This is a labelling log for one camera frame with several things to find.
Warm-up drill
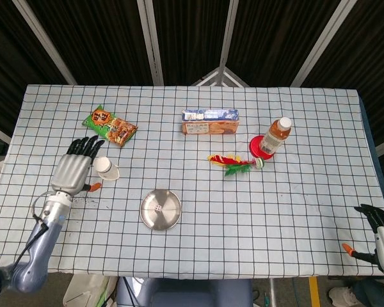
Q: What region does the grey metal table leg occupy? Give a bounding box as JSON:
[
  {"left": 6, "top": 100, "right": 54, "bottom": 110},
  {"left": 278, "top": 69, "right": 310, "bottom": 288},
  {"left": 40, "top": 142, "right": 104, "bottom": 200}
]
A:
[{"left": 268, "top": 277, "right": 278, "bottom": 307}]

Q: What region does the red round lid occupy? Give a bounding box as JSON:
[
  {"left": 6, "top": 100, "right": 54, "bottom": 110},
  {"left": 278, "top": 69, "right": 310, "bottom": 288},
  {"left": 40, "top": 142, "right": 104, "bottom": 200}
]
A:
[{"left": 248, "top": 135, "right": 275, "bottom": 161}]

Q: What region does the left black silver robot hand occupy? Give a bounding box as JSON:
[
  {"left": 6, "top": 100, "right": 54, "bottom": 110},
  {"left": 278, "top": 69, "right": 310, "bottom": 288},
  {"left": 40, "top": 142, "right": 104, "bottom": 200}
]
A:
[{"left": 50, "top": 135, "right": 106, "bottom": 196}]

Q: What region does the blue-grey robot torso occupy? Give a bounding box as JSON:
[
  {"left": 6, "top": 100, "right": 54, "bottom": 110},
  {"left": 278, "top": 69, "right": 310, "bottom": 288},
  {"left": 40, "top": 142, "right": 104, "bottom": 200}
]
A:
[{"left": 116, "top": 277, "right": 254, "bottom": 307}]

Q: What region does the colourful feather shuttlecock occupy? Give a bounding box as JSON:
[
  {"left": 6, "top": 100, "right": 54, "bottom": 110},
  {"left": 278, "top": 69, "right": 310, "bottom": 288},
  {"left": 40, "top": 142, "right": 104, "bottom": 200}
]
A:
[{"left": 207, "top": 153, "right": 265, "bottom": 177}]

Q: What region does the green snack bag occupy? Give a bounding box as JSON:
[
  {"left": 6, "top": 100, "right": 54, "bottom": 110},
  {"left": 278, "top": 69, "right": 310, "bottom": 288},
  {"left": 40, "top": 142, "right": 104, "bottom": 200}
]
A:
[{"left": 82, "top": 104, "right": 139, "bottom": 148}]

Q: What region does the white metal frame post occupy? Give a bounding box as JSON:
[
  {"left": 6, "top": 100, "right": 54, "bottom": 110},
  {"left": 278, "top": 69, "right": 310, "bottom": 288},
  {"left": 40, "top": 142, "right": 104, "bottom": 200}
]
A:
[
  {"left": 290, "top": 0, "right": 353, "bottom": 88},
  {"left": 12, "top": 0, "right": 78, "bottom": 86},
  {"left": 136, "top": 0, "right": 164, "bottom": 86},
  {"left": 217, "top": 0, "right": 241, "bottom": 86}
]

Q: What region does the tea bottle with white cap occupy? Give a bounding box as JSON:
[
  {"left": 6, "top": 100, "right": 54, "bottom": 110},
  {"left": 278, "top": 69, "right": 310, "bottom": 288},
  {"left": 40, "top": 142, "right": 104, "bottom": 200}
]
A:
[{"left": 260, "top": 116, "right": 292, "bottom": 154}]

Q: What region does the orange cookie box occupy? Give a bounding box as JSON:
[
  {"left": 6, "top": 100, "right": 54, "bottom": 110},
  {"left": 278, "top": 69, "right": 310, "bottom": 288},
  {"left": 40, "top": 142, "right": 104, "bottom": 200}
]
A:
[{"left": 181, "top": 109, "right": 240, "bottom": 136}]

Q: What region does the silver metal plate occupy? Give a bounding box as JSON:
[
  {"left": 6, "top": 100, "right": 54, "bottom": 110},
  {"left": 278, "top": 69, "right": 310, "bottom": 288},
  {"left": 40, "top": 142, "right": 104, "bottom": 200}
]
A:
[{"left": 140, "top": 189, "right": 182, "bottom": 231}]

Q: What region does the white sneaker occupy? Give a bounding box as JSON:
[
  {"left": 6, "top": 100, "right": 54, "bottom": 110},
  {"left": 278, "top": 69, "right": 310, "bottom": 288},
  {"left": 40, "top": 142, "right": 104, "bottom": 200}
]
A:
[{"left": 328, "top": 286, "right": 356, "bottom": 305}]

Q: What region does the light blue checked tablecloth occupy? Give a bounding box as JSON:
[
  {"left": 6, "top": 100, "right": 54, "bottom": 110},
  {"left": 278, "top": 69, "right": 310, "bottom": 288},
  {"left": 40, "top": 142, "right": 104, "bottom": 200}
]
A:
[{"left": 0, "top": 84, "right": 384, "bottom": 278}]

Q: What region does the white triangular frame brace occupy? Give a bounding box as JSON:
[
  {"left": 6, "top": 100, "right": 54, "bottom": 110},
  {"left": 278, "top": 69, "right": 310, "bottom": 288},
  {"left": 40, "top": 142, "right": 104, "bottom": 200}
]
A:
[{"left": 191, "top": 66, "right": 250, "bottom": 87}]

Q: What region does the left arm wrist cable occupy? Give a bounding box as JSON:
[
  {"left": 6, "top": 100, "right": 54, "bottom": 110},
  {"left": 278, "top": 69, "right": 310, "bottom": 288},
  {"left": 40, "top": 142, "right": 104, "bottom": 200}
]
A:
[{"left": 0, "top": 191, "right": 51, "bottom": 307}]

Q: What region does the white paper cup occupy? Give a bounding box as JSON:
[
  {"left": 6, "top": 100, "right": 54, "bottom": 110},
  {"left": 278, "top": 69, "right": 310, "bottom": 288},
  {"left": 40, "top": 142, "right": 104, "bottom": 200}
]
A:
[{"left": 93, "top": 155, "right": 120, "bottom": 180}]

